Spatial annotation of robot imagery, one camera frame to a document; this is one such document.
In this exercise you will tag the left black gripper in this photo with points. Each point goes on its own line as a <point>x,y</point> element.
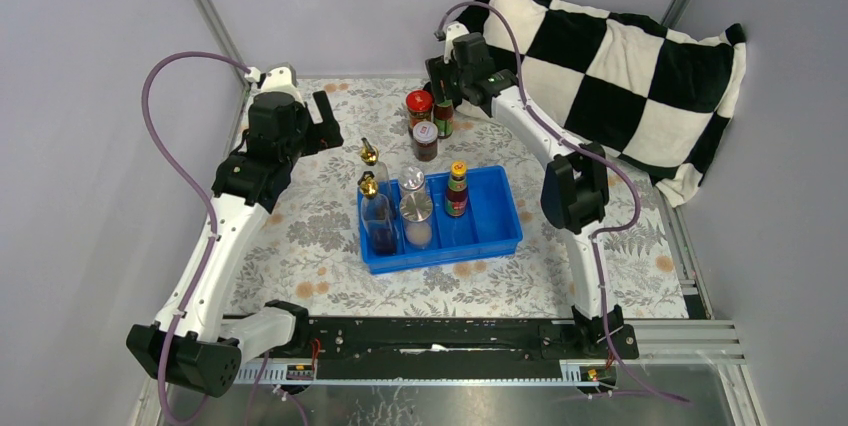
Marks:
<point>326,133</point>

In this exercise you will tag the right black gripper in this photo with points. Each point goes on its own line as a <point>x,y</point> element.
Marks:
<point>439,71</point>

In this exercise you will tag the sauce bottle yellow cap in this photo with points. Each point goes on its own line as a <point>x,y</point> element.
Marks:
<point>456,195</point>
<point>443,113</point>

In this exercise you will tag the glass oil bottle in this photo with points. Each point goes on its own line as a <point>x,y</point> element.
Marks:
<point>369,154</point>
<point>376,216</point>

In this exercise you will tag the tall glass spice canister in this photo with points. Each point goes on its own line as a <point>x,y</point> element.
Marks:
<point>416,210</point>

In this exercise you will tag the blue divided plastic bin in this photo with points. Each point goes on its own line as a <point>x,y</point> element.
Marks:
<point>490,226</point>

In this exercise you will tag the metal lid shaker jar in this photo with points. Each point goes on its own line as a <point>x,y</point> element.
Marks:
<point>412,180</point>

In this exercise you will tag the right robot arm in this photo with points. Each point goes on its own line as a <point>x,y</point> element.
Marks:
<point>575,192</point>

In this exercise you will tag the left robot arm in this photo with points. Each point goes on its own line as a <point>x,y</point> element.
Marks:
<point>188,344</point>

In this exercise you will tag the red lid chili jar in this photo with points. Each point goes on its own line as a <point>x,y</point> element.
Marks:
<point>419,105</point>

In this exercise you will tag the white lid sauce jar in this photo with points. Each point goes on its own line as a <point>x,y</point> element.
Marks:
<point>425,141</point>

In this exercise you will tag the floral fern tablecloth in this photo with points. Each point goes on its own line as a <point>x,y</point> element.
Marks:
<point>307,252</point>

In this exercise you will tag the black white checkered pillow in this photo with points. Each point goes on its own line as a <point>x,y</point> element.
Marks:
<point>654,97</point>

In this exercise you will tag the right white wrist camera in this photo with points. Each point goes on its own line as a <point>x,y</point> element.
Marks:
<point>448,35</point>

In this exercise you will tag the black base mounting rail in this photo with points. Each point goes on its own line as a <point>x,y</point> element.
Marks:
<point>358,348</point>

